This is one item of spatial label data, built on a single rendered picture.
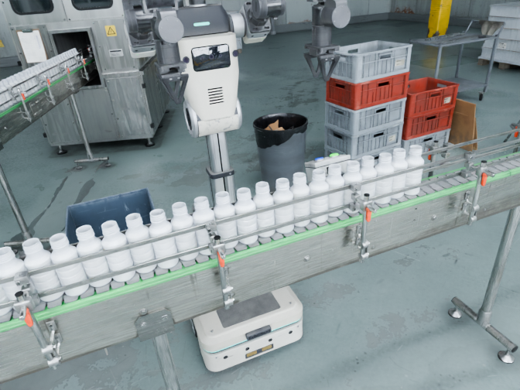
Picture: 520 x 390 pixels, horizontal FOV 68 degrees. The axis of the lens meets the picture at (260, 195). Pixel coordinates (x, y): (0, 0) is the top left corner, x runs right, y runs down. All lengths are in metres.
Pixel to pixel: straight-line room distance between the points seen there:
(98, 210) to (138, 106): 3.09
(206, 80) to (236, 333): 1.13
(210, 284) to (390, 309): 1.44
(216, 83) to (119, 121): 3.31
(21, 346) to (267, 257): 0.66
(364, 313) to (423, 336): 0.32
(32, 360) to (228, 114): 1.04
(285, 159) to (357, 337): 1.54
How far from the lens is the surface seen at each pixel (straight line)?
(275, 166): 3.18
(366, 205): 1.16
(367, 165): 1.24
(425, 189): 1.45
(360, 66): 3.29
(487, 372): 2.25
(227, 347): 1.94
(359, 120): 3.43
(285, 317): 1.96
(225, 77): 1.56
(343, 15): 1.15
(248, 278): 1.17
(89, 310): 1.12
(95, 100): 4.79
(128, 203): 1.68
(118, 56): 4.60
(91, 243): 1.04
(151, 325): 1.17
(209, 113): 1.57
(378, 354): 2.17
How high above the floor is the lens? 1.67
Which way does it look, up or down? 29 degrees down
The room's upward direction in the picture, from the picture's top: 4 degrees counter-clockwise
